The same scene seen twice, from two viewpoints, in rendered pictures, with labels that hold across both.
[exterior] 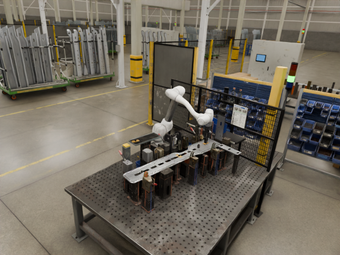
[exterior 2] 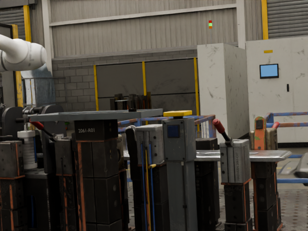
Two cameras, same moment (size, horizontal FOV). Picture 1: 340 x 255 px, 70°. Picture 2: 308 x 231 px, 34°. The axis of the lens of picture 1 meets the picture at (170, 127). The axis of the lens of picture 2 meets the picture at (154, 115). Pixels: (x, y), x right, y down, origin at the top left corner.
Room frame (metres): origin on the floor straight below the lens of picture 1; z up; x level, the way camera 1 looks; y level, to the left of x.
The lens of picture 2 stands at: (2.87, 1.73, 1.22)
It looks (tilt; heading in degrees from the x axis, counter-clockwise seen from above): 3 degrees down; 250
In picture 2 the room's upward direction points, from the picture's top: 3 degrees counter-clockwise
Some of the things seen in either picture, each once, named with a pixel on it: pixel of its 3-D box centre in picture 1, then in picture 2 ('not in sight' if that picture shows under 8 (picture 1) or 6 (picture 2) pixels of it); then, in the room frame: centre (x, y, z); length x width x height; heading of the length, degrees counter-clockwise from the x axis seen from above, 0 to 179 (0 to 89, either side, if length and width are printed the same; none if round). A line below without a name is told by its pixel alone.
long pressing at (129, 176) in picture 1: (178, 157); (100, 153); (2.43, -0.11, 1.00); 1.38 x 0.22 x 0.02; 134
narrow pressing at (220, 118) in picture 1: (219, 127); not in sight; (2.95, -0.65, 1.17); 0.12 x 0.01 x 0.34; 44
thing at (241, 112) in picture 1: (239, 116); not in sight; (3.08, -0.92, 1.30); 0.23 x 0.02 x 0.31; 44
